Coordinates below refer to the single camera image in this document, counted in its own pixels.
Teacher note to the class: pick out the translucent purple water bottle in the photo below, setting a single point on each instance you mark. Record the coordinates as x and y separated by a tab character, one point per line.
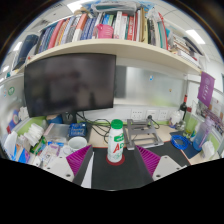
202	133

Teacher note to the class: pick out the white wall socket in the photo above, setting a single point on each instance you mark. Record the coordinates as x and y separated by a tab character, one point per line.
151	114
163	115
136	114

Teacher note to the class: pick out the flat round red coaster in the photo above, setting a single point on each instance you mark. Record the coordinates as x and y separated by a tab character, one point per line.
121	162

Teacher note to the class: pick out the grey metal laptop stand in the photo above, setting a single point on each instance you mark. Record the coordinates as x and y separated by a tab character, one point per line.
143	136

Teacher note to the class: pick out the clear plastic box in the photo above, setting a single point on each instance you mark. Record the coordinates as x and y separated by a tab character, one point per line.
56	130

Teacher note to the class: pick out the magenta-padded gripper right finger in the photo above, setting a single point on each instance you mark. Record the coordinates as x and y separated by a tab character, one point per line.
166	166

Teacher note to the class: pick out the purple hanging banner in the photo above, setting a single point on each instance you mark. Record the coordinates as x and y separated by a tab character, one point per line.
206	88

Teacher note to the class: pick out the white drink bottle green cap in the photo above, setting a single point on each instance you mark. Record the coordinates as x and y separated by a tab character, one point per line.
115	143

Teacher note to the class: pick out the white jar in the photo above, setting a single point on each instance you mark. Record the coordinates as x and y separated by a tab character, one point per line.
175	118

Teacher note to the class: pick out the black white diamond pattern mug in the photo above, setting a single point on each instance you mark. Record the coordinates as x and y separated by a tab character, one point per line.
76	144

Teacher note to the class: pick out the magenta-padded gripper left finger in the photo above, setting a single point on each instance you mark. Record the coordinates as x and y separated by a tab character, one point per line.
61	166

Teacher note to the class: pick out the black computer monitor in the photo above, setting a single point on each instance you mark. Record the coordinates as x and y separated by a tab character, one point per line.
70	83

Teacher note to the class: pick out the white tissue pack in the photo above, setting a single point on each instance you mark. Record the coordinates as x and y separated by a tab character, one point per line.
208	150

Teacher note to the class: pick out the blue round tin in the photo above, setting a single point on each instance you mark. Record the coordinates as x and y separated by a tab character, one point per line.
55	119

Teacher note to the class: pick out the black desk mat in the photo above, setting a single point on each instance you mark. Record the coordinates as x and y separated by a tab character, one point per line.
113	176

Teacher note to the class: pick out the blue circuit board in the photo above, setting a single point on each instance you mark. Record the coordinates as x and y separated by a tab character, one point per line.
77	130

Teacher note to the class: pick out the dark wine bottle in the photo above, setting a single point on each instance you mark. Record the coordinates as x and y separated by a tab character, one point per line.
183	106

